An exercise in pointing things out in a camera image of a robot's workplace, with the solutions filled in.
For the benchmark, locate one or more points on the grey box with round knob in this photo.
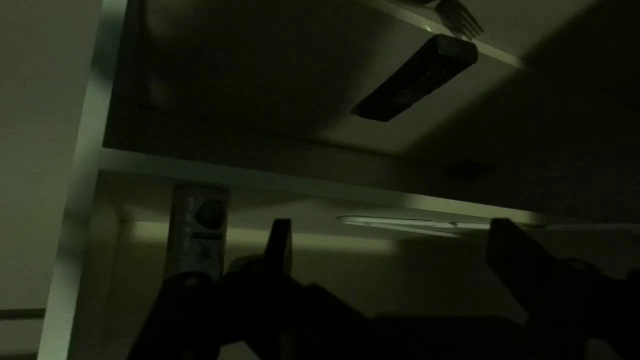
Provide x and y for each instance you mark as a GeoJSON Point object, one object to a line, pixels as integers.
{"type": "Point", "coordinates": [197, 235]}

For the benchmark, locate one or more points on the white shelf unit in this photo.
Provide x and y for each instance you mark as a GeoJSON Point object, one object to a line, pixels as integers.
{"type": "Point", "coordinates": [210, 172]}

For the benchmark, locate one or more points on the black remote control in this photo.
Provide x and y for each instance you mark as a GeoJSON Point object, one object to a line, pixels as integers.
{"type": "Point", "coordinates": [420, 77]}

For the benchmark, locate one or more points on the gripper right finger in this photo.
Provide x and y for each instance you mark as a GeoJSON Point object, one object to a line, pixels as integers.
{"type": "Point", "coordinates": [560, 295]}

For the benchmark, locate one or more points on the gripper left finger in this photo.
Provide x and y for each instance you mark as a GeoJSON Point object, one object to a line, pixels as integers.
{"type": "Point", "coordinates": [240, 305]}

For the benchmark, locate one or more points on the silver fork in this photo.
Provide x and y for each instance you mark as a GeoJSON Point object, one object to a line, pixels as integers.
{"type": "Point", "coordinates": [459, 19]}

